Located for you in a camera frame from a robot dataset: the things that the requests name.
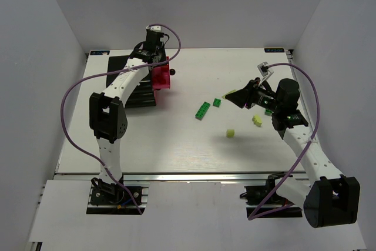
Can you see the green upturned lego brick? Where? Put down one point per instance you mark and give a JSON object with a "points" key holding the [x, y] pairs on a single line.
{"points": [[268, 112]]}

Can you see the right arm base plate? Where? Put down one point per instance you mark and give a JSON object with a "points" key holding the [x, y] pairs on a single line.
{"points": [[270, 204]]}

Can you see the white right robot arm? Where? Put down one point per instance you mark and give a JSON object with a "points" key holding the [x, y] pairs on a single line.
{"points": [[332, 198]]}

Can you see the small green square lego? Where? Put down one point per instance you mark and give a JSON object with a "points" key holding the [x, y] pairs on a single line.
{"points": [[217, 102]]}

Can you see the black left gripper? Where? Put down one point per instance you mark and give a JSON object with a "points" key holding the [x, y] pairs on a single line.
{"points": [[160, 61]]}

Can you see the pink top drawer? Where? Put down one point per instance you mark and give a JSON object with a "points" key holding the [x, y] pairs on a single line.
{"points": [[161, 77]]}

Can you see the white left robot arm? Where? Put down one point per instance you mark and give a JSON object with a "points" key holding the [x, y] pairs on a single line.
{"points": [[107, 117]]}

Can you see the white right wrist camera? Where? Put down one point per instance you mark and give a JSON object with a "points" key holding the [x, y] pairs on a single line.
{"points": [[265, 70]]}

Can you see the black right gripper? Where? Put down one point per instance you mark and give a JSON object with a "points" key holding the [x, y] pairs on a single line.
{"points": [[252, 95]]}

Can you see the long green lego brick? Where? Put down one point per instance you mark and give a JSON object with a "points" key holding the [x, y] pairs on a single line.
{"points": [[202, 111]]}

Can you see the black pink drawer cabinet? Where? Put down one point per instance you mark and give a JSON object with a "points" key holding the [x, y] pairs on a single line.
{"points": [[130, 80]]}

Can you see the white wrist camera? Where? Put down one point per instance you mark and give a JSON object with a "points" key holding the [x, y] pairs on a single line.
{"points": [[155, 28], [265, 70]]}

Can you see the pale yellow lego brick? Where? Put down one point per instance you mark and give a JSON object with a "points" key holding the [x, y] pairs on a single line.
{"points": [[230, 133]]}

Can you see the pale yellow studded lego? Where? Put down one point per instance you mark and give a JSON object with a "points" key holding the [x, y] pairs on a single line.
{"points": [[257, 120]]}

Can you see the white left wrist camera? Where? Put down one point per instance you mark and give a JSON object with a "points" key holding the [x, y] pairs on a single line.
{"points": [[155, 28]]}

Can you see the left blue corner label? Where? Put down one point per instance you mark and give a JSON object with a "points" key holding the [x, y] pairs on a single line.
{"points": [[99, 53]]}

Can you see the aluminium table frame rail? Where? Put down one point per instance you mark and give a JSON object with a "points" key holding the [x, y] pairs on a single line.
{"points": [[167, 142]]}

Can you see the blue corner label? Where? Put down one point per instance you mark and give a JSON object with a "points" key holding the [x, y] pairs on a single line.
{"points": [[99, 53], [274, 50]]}

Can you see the right blue corner label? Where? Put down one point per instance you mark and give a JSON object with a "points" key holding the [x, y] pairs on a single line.
{"points": [[274, 50]]}

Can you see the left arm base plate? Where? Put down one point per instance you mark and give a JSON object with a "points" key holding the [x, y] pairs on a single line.
{"points": [[111, 199]]}

